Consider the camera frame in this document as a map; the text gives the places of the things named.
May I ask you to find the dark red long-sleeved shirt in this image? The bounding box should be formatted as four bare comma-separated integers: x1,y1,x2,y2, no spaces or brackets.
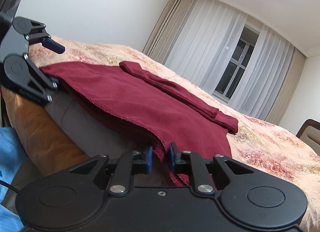
40,61,239,187

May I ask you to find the floral beige duvet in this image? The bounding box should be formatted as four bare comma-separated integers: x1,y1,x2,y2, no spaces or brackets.
29,35,320,224

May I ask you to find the beige curtain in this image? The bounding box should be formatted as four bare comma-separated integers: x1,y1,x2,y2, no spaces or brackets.
142,0,198,59
265,47,307,125

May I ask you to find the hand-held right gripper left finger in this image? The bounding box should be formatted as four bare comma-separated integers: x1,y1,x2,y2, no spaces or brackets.
69,146,153,194

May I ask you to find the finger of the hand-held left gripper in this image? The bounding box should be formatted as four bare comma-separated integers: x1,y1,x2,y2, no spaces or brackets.
25,18,65,54
19,56,59,105

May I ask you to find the black cable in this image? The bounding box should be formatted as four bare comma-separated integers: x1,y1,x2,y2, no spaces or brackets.
0,179,21,193

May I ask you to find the white-framed window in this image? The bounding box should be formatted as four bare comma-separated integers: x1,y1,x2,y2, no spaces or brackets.
212,21,260,104

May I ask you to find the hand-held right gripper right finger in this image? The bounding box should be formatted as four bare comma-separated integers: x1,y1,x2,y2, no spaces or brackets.
169,142,255,194

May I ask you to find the person's blue garment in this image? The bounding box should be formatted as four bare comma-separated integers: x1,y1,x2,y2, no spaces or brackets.
0,126,28,232

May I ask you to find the white sheer curtain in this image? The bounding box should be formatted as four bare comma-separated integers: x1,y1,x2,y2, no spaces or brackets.
164,0,248,84
229,25,296,120

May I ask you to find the brown padded headboard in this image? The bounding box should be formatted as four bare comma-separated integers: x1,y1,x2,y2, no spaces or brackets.
296,119,320,156

